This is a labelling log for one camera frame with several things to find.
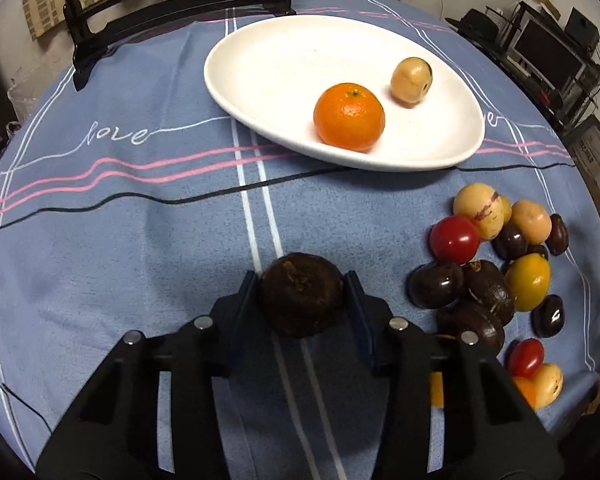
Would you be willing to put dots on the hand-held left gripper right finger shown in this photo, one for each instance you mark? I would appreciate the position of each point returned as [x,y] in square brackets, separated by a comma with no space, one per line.
[359,320]

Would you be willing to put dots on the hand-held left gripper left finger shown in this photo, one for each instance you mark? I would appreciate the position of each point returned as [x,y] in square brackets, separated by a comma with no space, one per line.
[244,310]

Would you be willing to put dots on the dark brown water chestnut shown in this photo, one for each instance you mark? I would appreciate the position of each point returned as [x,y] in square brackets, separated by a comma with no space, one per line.
[301,295]
[472,332]
[490,292]

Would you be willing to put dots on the red cherry tomato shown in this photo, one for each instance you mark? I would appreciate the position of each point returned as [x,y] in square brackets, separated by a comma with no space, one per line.
[455,240]
[526,357]

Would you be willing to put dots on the purple striped pepino melon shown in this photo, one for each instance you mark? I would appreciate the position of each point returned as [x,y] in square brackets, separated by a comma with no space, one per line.
[480,205]

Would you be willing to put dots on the yellow tomato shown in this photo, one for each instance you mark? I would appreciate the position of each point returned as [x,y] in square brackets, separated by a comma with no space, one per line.
[527,282]

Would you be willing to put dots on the small tan yellow fruit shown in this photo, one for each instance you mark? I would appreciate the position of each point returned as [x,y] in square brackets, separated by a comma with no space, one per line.
[531,220]

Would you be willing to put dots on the pale yellow spotted fruit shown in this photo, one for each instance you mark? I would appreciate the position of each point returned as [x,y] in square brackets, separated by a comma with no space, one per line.
[549,385]

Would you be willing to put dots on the white plate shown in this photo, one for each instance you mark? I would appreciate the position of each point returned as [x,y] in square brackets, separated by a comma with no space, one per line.
[280,75]

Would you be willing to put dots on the blue striped tablecloth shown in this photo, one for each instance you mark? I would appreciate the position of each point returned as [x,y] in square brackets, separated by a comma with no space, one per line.
[130,260]

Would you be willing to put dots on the beige round fruit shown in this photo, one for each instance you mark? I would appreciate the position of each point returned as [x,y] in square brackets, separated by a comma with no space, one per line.
[409,82]

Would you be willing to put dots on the loose black thread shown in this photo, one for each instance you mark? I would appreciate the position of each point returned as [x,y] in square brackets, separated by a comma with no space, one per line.
[10,396]

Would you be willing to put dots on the cardboard box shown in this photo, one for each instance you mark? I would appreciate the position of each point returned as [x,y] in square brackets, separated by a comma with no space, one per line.
[597,152]

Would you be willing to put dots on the black metal rack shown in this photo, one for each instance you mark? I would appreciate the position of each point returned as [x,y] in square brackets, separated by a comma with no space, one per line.
[572,102]

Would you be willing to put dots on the round goldfish screen ornament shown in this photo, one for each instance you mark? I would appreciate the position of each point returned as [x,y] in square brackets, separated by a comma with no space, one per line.
[82,45]

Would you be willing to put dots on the black speaker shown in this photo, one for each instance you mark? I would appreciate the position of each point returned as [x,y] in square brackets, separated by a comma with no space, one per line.
[582,27]

